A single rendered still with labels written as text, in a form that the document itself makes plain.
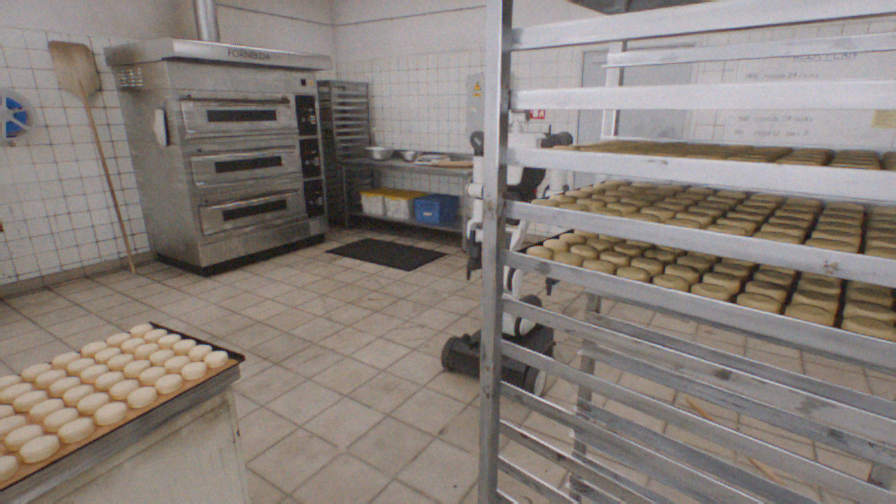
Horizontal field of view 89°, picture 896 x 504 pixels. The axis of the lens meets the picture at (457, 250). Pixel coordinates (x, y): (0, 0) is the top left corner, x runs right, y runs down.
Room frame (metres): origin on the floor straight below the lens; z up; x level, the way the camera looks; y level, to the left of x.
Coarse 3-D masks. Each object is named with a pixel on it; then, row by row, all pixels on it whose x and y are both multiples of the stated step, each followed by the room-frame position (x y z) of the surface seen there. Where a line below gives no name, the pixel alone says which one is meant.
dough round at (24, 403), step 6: (24, 396) 0.81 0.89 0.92; (30, 396) 0.81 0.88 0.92; (36, 396) 0.81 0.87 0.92; (42, 396) 0.81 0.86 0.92; (18, 402) 0.79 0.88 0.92; (24, 402) 0.79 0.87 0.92; (30, 402) 0.79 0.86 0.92; (36, 402) 0.79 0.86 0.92; (18, 408) 0.78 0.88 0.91; (24, 408) 0.78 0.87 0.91; (30, 408) 0.79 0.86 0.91
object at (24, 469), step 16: (80, 352) 1.02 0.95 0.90; (208, 368) 0.95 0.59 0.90; (224, 368) 0.95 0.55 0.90; (32, 384) 0.88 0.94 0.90; (192, 384) 0.88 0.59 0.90; (0, 400) 0.82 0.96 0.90; (112, 400) 0.82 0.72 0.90; (160, 400) 0.82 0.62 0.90; (80, 416) 0.77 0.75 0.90; (128, 416) 0.77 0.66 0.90; (48, 432) 0.72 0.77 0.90; (96, 432) 0.72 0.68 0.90; (64, 448) 0.68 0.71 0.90; (32, 464) 0.64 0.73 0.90; (16, 480) 0.61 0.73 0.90
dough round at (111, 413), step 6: (114, 402) 0.79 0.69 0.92; (120, 402) 0.79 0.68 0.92; (102, 408) 0.77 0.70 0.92; (108, 408) 0.77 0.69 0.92; (114, 408) 0.77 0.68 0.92; (120, 408) 0.77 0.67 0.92; (96, 414) 0.75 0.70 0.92; (102, 414) 0.75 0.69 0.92; (108, 414) 0.75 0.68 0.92; (114, 414) 0.75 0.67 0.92; (120, 414) 0.76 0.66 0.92; (126, 414) 0.77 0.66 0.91; (96, 420) 0.74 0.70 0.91; (102, 420) 0.74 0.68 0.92; (108, 420) 0.74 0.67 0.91; (114, 420) 0.75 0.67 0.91
